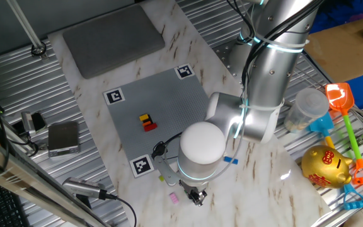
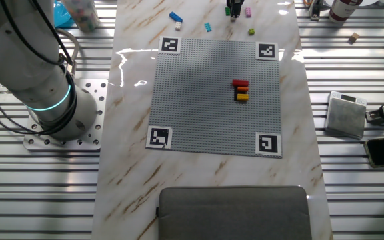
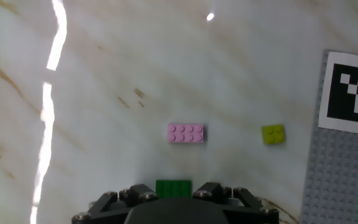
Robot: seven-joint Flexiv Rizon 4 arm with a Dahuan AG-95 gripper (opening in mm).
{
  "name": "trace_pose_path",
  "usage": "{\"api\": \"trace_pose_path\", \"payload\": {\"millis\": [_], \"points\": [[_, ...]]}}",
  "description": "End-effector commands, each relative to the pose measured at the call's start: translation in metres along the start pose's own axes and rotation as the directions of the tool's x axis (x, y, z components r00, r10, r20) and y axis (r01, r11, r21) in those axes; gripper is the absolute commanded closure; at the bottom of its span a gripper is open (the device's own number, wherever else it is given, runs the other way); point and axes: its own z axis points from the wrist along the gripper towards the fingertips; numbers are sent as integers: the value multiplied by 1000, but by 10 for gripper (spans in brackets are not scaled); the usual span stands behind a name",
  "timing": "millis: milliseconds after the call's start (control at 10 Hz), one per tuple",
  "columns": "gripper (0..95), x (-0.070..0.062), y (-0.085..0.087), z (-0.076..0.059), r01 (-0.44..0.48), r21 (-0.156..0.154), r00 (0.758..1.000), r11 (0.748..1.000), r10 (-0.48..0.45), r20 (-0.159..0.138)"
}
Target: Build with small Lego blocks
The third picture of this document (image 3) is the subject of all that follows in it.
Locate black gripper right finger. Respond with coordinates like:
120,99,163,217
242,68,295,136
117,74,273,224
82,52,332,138
192,182,280,224

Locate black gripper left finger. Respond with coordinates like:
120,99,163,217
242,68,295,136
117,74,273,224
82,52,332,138
71,183,160,224

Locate green Lego plate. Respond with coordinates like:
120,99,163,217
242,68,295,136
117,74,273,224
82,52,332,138
155,179,193,200

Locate small lime Lego brick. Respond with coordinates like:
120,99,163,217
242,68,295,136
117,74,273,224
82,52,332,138
260,123,287,146

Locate pink Lego brick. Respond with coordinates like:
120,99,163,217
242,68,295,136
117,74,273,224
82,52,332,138
167,123,205,144

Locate grey Lego baseplate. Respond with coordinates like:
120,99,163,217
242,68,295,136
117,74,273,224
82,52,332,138
299,49,358,224

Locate black white ArUco marker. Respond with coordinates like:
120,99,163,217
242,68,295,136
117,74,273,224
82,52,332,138
317,50,358,138

